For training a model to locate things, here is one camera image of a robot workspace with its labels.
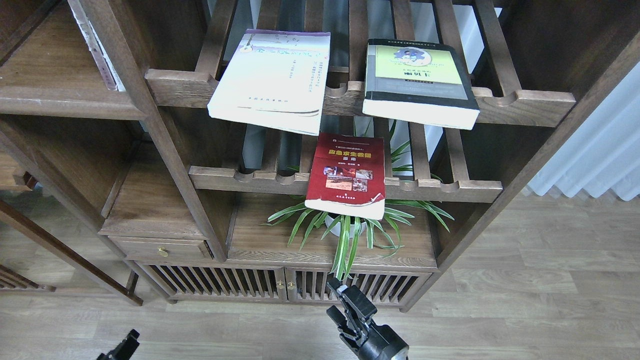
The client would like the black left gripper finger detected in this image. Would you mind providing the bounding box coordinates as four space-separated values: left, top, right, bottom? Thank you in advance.
97 329 140 360

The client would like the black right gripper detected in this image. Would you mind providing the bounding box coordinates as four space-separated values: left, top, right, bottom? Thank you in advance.
326 278 409 360

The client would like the red paperback book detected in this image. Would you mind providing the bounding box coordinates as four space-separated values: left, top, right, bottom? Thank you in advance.
305 132 386 220

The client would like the thick green black book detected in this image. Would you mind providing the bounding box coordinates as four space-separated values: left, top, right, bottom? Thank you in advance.
362 38 480 130

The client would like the green spider plant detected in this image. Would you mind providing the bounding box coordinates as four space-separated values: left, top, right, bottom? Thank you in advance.
265 120 455 282

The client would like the white plant pot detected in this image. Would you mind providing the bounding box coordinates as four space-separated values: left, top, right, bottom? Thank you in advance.
325 213 368 239

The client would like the brass drawer knob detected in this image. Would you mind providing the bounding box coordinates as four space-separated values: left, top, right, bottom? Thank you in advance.
157 247 169 258

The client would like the dark wooden bookshelf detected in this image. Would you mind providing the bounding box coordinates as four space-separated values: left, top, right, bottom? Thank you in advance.
1 0 639 312

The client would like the white paperback book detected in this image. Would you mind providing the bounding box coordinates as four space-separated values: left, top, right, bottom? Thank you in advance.
207 29 330 136

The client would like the worn upright book spine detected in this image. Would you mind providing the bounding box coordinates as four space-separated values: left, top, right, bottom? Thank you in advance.
67 0 126 92

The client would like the white curtain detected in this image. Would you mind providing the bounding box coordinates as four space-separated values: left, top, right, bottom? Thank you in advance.
528 64 640 201

